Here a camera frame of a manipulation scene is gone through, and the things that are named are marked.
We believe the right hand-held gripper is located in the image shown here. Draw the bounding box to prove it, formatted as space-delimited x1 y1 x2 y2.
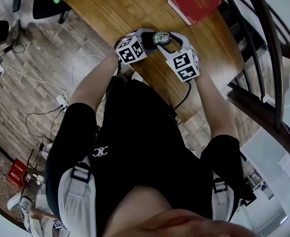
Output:
156 32 201 83

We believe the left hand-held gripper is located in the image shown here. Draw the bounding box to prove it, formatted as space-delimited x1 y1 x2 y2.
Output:
113 28 160 65

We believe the person's right forearm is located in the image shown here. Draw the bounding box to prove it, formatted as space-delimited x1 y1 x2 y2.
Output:
193 74 238 155

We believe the person's left forearm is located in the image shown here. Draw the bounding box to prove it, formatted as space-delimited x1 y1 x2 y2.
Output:
69 50 122 123

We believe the red book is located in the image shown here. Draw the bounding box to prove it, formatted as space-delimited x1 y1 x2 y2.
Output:
167 0 222 26

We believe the person's black shirt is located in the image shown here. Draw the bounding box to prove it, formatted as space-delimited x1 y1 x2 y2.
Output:
44 77 244 237

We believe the black office chair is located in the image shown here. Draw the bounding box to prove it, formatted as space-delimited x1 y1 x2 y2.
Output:
12 0 73 24

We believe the light grey table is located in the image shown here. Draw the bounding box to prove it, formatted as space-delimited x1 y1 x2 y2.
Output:
241 127 290 217

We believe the black device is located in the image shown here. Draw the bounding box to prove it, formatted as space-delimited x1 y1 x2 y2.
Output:
241 181 258 207

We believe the person's chin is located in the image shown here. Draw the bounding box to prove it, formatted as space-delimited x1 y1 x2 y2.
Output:
105 185 256 237

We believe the red box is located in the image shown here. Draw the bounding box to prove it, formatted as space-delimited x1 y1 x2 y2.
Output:
6 158 28 187

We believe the grey white device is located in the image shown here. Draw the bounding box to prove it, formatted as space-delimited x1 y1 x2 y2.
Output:
7 193 32 211

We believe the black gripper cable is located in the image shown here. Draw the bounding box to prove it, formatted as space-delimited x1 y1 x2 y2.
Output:
105 60 123 103
173 81 192 111

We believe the white floor cable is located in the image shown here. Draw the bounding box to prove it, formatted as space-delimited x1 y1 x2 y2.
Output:
2 63 70 96

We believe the black floor cable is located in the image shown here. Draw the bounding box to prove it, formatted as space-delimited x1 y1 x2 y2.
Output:
25 106 66 143

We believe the person's right harness strap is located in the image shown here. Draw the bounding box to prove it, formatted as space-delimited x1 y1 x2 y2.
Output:
211 171 235 222

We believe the person's harness strap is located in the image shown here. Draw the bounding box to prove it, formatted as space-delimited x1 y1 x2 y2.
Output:
211 171 235 222
57 157 97 237

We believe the person's left harness strap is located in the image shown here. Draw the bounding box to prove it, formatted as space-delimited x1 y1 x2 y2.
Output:
57 157 97 237

